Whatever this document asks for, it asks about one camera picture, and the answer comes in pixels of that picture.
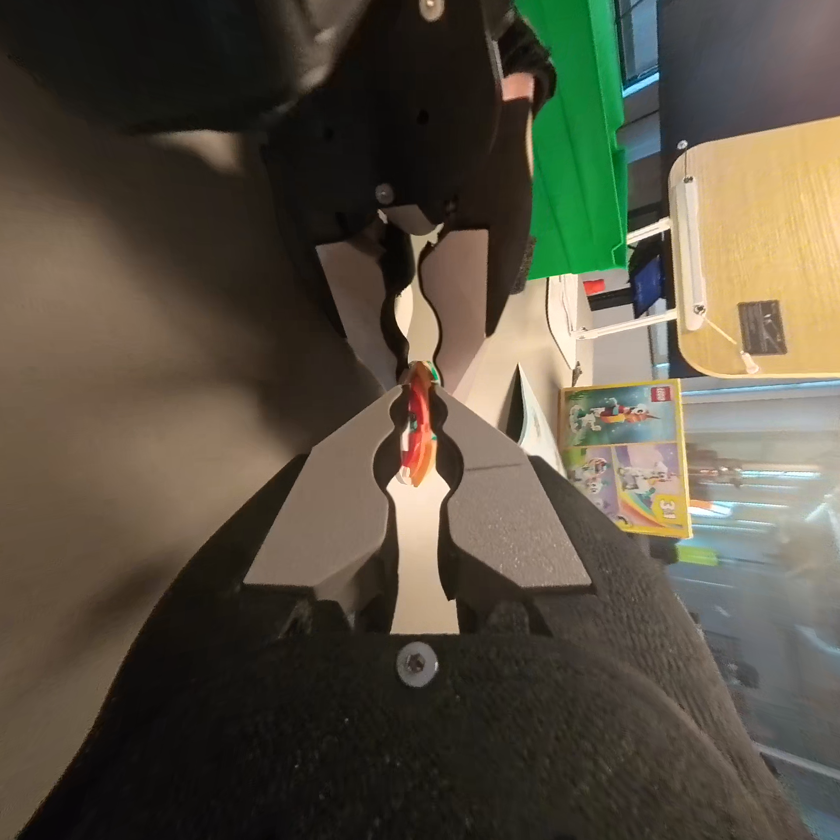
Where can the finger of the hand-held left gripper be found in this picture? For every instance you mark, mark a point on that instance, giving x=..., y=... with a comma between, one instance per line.
x=463, y=295
x=354, y=295

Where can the dark blue panel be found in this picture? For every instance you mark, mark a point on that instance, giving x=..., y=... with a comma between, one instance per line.
x=646, y=275

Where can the person's left hand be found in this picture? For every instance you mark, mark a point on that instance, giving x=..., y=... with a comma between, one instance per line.
x=517, y=85

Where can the round rainbow lego build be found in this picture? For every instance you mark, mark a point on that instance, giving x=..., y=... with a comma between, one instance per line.
x=417, y=426

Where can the white tray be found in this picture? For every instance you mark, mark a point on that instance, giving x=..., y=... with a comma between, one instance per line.
x=565, y=308

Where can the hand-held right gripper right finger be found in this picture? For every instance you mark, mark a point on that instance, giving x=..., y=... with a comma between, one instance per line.
x=518, y=525

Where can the small red black device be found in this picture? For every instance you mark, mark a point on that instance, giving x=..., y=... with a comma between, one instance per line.
x=594, y=287

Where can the wooden laptop table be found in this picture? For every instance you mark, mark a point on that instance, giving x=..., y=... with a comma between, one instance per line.
x=754, y=249

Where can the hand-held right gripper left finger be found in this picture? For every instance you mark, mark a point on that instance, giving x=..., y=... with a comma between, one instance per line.
x=315, y=518

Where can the green plastic bin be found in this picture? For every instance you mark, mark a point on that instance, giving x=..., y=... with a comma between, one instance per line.
x=577, y=164

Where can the lego set box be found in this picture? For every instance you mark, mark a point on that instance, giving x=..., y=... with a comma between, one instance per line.
x=623, y=459

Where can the lego instruction booklet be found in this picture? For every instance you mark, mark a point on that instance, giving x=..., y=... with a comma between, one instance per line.
x=535, y=420

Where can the person's left forearm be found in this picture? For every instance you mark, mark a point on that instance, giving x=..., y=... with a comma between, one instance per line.
x=525, y=46

